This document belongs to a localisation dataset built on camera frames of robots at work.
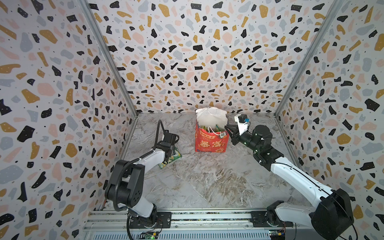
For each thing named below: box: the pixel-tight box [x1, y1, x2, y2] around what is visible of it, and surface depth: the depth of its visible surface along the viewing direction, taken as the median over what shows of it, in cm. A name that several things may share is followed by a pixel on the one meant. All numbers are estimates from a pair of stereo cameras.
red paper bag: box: [195, 107, 229, 153], surface depth 92 cm
